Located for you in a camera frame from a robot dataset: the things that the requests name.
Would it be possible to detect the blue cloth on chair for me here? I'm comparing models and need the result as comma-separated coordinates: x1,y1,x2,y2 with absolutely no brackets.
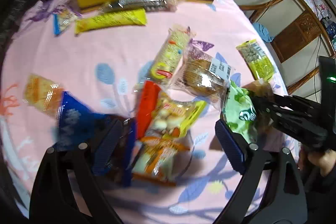
252,22,274,43

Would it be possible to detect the white candy ball pack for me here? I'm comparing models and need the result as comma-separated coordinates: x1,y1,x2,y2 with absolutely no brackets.
145,92,207,139

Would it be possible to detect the wooden armchair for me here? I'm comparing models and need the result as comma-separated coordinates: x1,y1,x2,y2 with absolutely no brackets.
240,0,335,102

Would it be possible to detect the lime green snack pack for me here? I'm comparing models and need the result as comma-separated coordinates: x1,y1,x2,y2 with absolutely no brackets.
236,39,274,81

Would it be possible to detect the long yellow snack bar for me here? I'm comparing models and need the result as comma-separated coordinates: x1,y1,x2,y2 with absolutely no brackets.
75,9,147,35

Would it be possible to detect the person right hand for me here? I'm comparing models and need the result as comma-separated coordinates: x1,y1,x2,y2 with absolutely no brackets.
298,147,335,177

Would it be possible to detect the pink floral tablecloth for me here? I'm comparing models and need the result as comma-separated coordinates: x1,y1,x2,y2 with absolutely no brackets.
0,0,300,224

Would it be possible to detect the red sausage stick pack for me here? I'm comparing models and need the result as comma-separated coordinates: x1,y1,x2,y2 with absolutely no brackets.
135,80,161,139

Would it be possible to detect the labelled brown cake pack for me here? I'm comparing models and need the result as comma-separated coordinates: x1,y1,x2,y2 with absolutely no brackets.
170,45,232,108

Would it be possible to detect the yellow rice cracker pack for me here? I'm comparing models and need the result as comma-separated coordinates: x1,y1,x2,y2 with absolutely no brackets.
149,26,194,85

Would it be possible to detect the small blue edged snack pack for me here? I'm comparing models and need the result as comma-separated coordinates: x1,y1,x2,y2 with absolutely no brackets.
53,8,80,36

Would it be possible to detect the long dark snack bar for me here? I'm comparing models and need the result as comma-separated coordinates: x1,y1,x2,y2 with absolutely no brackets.
99,0,178,14

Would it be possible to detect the small orange cracker pack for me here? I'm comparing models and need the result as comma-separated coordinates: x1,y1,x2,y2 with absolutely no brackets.
23,74,64,118

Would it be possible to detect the orange cracker snack pack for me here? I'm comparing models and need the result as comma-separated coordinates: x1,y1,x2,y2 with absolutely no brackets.
131,136,190,186

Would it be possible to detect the blue cookie snack bag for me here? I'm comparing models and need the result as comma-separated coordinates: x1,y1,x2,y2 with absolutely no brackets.
55,92,136,187

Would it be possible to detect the green candy bag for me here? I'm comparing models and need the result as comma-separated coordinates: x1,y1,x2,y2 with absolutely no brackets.
222,80,257,143

